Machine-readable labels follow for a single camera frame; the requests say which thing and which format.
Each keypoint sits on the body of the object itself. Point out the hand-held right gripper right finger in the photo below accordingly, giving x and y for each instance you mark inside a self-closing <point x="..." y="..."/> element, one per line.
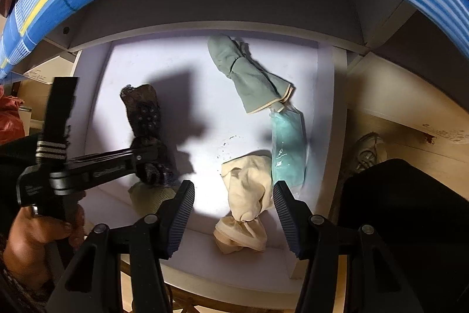
<point x="284" y="217"/>

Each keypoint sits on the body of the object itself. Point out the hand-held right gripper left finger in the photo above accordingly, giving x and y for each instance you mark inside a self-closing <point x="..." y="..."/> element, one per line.
<point x="183" y="214"/>

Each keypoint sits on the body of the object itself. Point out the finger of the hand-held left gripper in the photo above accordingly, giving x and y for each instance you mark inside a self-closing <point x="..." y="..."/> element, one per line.
<point x="110" y="174"/>
<point x="110" y="156"/>

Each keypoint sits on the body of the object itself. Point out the pale green ribbed sock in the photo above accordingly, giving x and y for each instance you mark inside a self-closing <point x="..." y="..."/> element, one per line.
<point x="150" y="197"/>

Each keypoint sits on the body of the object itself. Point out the cream stockings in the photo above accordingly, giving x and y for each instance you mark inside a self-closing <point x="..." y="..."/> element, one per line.
<point x="245" y="181"/>

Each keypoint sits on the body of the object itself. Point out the dark patterned sock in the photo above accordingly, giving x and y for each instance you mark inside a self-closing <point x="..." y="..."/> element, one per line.
<point x="144" y="111"/>

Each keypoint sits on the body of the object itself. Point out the teal cloth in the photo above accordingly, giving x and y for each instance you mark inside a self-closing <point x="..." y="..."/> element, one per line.
<point x="289" y="148"/>

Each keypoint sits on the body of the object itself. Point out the grey-green work glove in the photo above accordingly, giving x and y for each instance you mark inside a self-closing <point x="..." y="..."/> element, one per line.
<point x="249" y="78"/>

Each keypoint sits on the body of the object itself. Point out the person's left forearm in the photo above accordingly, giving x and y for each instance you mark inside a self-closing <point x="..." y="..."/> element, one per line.
<point x="18" y="294"/>

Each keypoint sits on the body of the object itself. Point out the person's left hand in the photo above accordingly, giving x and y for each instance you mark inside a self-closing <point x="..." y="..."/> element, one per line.
<point x="33" y="236"/>

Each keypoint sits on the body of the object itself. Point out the white container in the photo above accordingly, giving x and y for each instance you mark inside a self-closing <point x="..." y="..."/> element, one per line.
<point x="25" y="118"/>

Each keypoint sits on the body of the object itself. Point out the red plastic bag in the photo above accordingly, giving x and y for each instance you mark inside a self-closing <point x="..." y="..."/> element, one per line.
<point x="11" y="122"/>

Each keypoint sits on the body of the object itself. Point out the white sneaker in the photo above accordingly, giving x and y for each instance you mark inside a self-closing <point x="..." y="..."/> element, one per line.
<point x="366" y="151"/>

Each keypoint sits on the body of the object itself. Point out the person's right leg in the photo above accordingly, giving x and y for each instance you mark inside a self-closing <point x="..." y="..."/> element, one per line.
<point x="403" y="225"/>

